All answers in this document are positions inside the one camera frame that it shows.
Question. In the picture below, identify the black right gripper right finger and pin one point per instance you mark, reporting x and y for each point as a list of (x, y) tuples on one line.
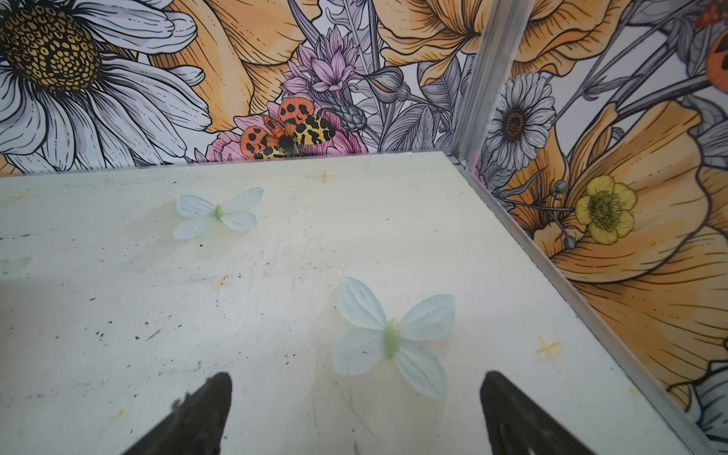
[(518, 425)]

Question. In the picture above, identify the aluminium table edge rail right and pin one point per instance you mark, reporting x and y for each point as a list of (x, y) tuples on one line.
[(690, 435)]

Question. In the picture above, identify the aluminium corner post right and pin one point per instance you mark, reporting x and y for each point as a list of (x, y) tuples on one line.
[(500, 40)]

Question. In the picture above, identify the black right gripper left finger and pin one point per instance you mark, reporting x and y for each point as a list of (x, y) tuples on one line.
[(195, 425)]

